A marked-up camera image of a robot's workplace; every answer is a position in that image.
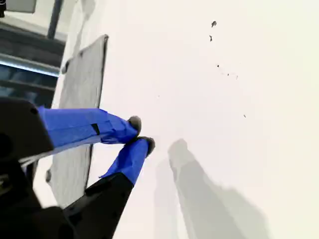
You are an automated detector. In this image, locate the grey striped towel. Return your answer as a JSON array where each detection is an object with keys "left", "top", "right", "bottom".
[{"left": 44, "top": 34, "right": 109, "bottom": 209}]

